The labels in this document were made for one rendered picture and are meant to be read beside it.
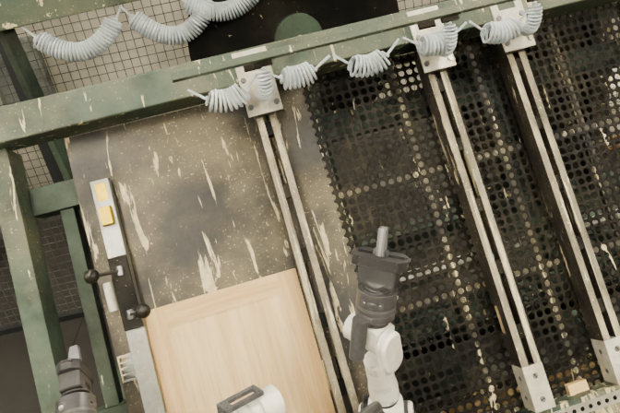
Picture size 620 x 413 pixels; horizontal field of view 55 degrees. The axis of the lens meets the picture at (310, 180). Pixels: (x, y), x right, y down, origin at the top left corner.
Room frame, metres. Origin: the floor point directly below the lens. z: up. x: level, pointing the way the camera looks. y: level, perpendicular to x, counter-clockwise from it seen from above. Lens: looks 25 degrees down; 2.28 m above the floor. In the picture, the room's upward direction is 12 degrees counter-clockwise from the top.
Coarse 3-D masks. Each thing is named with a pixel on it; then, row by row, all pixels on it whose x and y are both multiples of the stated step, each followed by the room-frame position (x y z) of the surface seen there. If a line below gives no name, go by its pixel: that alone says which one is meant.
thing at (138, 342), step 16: (112, 192) 1.53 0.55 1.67; (96, 208) 1.50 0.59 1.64; (112, 208) 1.50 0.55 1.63; (112, 224) 1.47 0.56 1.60; (112, 240) 1.45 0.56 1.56; (112, 256) 1.42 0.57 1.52; (128, 256) 1.44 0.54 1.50; (128, 336) 1.31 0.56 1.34; (144, 336) 1.31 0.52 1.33; (144, 352) 1.29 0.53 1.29; (144, 368) 1.26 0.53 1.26; (144, 384) 1.24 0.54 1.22; (144, 400) 1.22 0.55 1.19; (160, 400) 1.22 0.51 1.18
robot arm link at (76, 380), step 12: (72, 360) 1.12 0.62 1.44; (60, 372) 1.10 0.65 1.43; (72, 372) 1.10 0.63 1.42; (84, 372) 1.12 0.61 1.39; (60, 384) 1.08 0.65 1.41; (72, 384) 1.08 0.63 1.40; (84, 384) 1.10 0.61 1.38; (72, 396) 1.05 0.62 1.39; (84, 396) 1.06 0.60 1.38; (60, 408) 1.03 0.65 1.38; (72, 408) 1.03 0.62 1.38; (84, 408) 1.03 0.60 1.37; (96, 408) 1.06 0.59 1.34
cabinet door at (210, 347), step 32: (256, 288) 1.39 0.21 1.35; (288, 288) 1.39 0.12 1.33; (160, 320) 1.35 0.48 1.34; (192, 320) 1.35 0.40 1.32; (224, 320) 1.35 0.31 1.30; (256, 320) 1.35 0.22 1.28; (288, 320) 1.34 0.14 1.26; (160, 352) 1.30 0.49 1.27; (192, 352) 1.30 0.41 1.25; (224, 352) 1.30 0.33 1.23; (256, 352) 1.30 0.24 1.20; (288, 352) 1.30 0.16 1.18; (160, 384) 1.26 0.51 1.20; (192, 384) 1.26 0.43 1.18; (224, 384) 1.25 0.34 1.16; (256, 384) 1.25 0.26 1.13; (288, 384) 1.25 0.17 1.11; (320, 384) 1.25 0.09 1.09
